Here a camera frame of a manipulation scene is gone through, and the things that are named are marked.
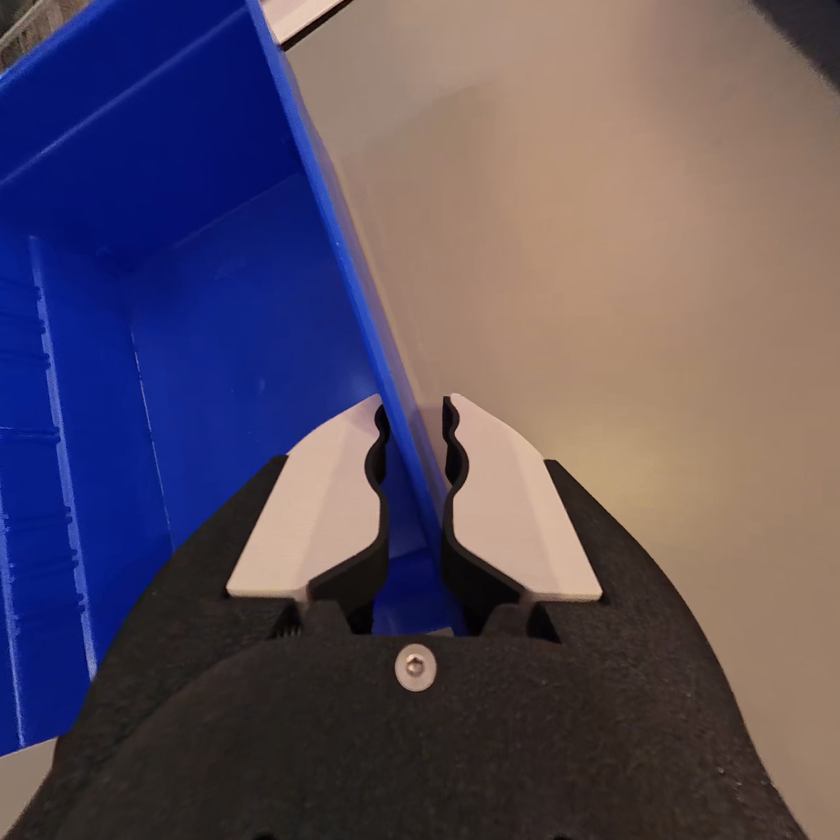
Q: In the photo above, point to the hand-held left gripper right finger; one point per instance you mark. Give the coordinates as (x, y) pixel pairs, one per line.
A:
(518, 525)

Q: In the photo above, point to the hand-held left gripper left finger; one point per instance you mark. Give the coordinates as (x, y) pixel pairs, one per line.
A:
(308, 518)

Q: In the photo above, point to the large blue plastic bin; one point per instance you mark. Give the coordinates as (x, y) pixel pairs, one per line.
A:
(229, 328)

